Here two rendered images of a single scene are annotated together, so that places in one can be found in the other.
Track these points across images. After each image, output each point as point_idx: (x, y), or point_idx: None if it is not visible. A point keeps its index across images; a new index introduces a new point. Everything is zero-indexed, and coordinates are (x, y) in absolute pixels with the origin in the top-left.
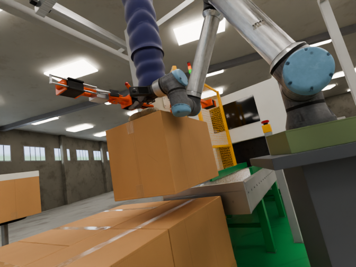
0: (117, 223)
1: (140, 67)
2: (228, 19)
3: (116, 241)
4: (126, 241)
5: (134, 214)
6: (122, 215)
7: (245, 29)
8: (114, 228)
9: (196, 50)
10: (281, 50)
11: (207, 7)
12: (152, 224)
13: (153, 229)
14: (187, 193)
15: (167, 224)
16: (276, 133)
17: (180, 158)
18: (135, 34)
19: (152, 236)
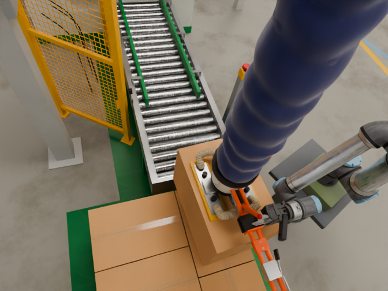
0: (190, 265)
1: (257, 168)
2: (377, 176)
3: (240, 289)
4: (247, 286)
5: (178, 241)
6: (164, 247)
7: (375, 184)
8: (205, 275)
9: (330, 164)
10: (370, 191)
11: (379, 146)
12: (234, 257)
13: (246, 264)
14: None
15: (246, 253)
16: (319, 194)
17: None
18: (285, 137)
19: (256, 272)
